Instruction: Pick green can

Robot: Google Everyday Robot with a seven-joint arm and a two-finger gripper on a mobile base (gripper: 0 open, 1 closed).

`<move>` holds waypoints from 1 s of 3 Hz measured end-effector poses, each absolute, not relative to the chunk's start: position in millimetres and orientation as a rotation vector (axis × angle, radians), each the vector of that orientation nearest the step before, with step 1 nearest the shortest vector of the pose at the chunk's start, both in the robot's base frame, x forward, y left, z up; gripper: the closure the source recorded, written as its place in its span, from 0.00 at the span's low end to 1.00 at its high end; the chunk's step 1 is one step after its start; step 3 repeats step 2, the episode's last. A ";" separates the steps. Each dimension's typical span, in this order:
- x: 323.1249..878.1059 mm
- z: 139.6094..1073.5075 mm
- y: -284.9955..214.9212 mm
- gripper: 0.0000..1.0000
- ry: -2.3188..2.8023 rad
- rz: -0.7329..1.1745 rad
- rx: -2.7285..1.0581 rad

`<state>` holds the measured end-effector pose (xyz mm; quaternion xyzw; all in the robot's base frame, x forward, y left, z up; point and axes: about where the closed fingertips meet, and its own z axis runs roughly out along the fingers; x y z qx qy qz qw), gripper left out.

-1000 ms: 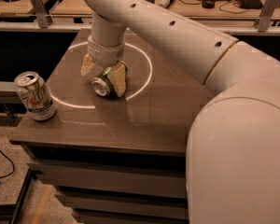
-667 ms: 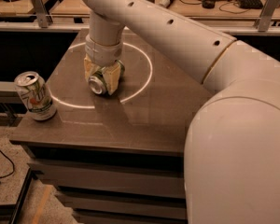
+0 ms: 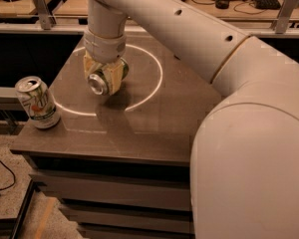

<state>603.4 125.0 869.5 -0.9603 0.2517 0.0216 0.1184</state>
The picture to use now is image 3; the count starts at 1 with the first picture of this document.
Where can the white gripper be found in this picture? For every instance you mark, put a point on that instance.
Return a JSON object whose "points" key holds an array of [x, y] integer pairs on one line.
{"points": [[102, 49]]}

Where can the green soda can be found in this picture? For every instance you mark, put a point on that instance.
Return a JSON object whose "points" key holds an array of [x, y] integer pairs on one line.
{"points": [[98, 83]]}

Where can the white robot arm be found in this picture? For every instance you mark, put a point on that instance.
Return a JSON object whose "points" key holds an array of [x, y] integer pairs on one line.
{"points": [[244, 162]]}

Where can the white 7UP can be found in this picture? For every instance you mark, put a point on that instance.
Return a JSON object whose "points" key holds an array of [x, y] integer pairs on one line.
{"points": [[37, 101]]}

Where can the grey drawer cabinet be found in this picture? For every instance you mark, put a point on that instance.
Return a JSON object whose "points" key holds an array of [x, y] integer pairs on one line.
{"points": [[120, 164]]}

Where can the black round cup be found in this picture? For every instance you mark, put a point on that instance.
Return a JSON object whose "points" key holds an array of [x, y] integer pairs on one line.
{"points": [[222, 4]]}

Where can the left metal bracket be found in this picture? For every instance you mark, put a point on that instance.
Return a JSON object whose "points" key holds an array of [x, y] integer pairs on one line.
{"points": [[46, 19]]}

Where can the metal bracket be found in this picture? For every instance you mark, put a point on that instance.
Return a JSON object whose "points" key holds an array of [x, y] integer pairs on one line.
{"points": [[46, 19], [280, 25]]}

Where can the right metal bracket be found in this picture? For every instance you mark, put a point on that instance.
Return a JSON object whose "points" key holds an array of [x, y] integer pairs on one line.
{"points": [[280, 25]]}

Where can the black metal frame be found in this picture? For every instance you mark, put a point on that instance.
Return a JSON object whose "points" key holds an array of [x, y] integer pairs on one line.
{"points": [[11, 227]]}

